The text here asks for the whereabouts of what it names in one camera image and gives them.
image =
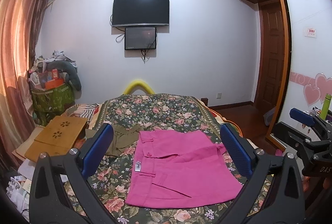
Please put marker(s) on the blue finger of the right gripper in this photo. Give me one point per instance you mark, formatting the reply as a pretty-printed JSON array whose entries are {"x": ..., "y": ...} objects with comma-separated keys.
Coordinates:
[{"x": 302, "y": 117}]

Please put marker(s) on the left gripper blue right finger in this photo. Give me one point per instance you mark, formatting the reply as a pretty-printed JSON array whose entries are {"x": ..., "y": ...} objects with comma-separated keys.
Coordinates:
[{"x": 240, "y": 150}]

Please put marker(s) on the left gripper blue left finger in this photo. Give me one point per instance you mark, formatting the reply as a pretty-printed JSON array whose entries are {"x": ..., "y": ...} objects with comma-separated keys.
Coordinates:
[{"x": 94, "y": 149}]

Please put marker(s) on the pink pants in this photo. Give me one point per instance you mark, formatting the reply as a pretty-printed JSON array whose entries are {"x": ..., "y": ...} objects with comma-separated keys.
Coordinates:
[{"x": 179, "y": 170}]

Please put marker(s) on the olive green garment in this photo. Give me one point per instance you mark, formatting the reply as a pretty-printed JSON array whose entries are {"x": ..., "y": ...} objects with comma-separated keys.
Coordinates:
[{"x": 123, "y": 138}]

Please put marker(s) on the striped cloth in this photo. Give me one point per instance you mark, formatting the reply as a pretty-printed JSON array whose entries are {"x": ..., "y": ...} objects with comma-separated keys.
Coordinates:
[{"x": 87, "y": 111}]

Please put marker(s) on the green bottle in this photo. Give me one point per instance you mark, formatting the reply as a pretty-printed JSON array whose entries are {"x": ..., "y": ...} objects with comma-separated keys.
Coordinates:
[{"x": 325, "y": 107}]

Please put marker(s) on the wooden door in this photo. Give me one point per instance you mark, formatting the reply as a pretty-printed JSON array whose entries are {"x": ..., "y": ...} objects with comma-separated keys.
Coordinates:
[{"x": 272, "y": 56}]

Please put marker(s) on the green storage bag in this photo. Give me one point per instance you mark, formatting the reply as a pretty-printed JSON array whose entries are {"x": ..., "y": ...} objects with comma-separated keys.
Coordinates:
[{"x": 50, "y": 103}]

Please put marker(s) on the grey neck pillow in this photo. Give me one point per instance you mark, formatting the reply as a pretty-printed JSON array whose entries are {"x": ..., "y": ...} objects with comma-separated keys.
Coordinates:
[{"x": 65, "y": 66}]

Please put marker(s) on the orange box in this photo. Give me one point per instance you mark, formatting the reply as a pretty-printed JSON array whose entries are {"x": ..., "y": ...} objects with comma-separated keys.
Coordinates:
[{"x": 53, "y": 84}]

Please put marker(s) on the floral bed cover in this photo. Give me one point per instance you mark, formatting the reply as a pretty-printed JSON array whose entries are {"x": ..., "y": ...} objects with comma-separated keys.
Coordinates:
[{"x": 112, "y": 179}]

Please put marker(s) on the wooden wardrobe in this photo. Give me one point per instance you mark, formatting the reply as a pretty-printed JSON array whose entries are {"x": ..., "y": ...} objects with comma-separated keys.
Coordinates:
[{"x": 306, "y": 75}]

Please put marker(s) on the pink striped curtain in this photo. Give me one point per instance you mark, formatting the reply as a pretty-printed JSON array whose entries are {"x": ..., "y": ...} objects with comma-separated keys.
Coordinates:
[{"x": 21, "y": 21}]

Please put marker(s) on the yellow foam bed rail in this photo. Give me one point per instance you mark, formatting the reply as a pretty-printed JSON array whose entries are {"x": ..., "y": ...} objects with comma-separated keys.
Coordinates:
[{"x": 138, "y": 84}]

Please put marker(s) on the small black wall monitor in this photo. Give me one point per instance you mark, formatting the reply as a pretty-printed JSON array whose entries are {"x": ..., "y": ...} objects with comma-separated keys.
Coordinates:
[{"x": 140, "y": 38}]

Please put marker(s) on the wall mounted black television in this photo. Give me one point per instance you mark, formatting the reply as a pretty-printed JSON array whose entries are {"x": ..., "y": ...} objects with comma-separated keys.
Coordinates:
[{"x": 140, "y": 13}]

